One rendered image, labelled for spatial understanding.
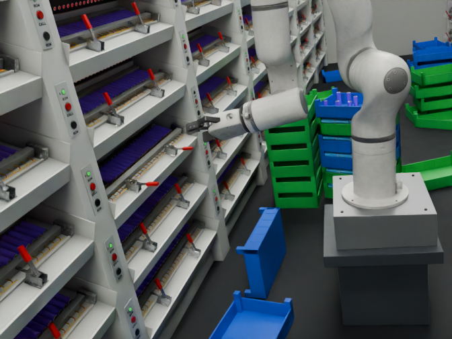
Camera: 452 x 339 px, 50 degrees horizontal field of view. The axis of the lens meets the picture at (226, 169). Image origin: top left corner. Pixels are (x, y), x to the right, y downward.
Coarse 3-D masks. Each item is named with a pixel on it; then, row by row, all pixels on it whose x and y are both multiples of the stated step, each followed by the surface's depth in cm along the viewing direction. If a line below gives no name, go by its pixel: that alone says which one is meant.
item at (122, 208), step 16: (128, 144) 162; (176, 144) 168; (192, 144) 173; (160, 160) 156; (176, 160) 160; (144, 176) 145; (160, 176) 149; (128, 192) 136; (144, 192) 139; (112, 208) 122; (128, 208) 131
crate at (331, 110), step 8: (336, 88) 226; (336, 96) 226; (344, 96) 226; (352, 96) 223; (360, 96) 221; (320, 104) 214; (328, 104) 224; (344, 104) 226; (352, 104) 223; (360, 104) 221; (320, 112) 214; (328, 112) 212; (336, 112) 209; (344, 112) 207; (352, 112) 205
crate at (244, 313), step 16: (240, 304) 163; (256, 304) 162; (272, 304) 159; (288, 304) 154; (224, 320) 156; (240, 320) 161; (256, 320) 159; (272, 320) 158; (288, 320) 152; (224, 336) 155; (240, 336) 154; (256, 336) 152; (272, 336) 151
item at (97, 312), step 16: (64, 288) 126; (80, 288) 123; (96, 288) 122; (48, 304) 117; (64, 304) 118; (80, 304) 120; (96, 304) 123; (112, 304) 123; (32, 320) 113; (48, 320) 113; (64, 320) 114; (80, 320) 117; (96, 320) 118; (112, 320) 124; (16, 336) 108; (32, 336) 109; (48, 336) 109; (64, 336) 112; (80, 336) 113; (96, 336) 116
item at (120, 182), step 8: (176, 128) 173; (168, 136) 167; (176, 136) 171; (160, 144) 160; (168, 144) 165; (152, 152) 154; (144, 160) 149; (136, 168) 144; (120, 176) 138; (128, 176) 140; (136, 176) 142; (112, 184) 134; (120, 184) 136; (112, 192) 132; (112, 200) 130
